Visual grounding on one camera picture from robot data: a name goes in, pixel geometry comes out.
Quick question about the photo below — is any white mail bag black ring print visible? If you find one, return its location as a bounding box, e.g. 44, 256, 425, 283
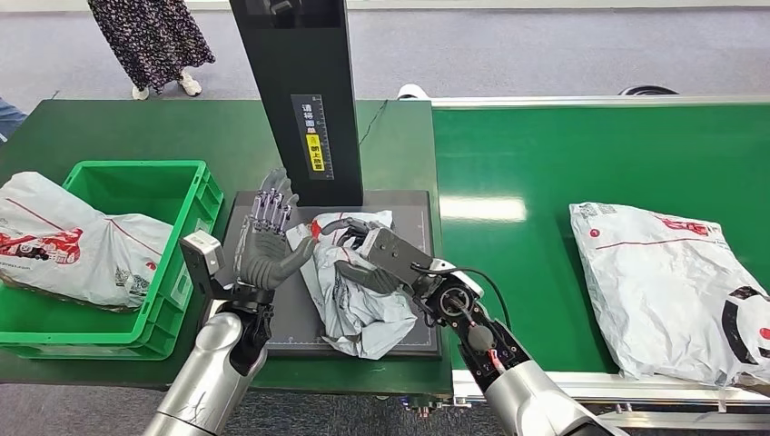
568, 201, 770, 390

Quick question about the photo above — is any green conveyor belt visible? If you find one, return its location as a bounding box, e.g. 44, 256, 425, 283
431, 104, 770, 375

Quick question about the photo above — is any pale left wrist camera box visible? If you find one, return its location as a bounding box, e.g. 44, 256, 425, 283
179, 230, 225, 301

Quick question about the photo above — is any small white mail bag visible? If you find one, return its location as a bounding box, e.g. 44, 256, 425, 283
285, 209, 420, 361

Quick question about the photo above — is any dark grey scanner platform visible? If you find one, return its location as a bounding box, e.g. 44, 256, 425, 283
213, 190, 443, 361

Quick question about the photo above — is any white mail bag large red print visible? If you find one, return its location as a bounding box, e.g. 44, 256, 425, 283
0, 171, 174, 312

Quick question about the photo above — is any grey ruler label yellow patch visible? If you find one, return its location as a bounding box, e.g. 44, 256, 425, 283
291, 94, 336, 182

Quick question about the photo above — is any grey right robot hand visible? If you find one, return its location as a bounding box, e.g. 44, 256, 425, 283
320, 216, 436, 297

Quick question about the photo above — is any aluminium conveyor frame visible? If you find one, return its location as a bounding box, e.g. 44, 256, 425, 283
429, 94, 770, 431

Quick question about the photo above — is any person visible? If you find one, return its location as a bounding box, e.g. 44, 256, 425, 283
86, 0, 216, 102
0, 97, 28, 144

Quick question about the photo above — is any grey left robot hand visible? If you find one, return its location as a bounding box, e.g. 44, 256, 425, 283
231, 167, 320, 293

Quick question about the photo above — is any thin black cable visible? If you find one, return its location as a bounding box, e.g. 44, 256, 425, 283
358, 99, 390, 147

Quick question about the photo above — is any black scanner column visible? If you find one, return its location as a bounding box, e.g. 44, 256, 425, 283
228, 0, 365, 208

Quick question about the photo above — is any green plastic crate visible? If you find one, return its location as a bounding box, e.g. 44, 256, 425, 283
0, 159, 225, 362

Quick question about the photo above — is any dark green table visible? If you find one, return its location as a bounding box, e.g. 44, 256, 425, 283
0, 99, 453, 397

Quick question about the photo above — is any black round object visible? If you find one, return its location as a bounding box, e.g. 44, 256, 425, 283
617, 84, 681, 97

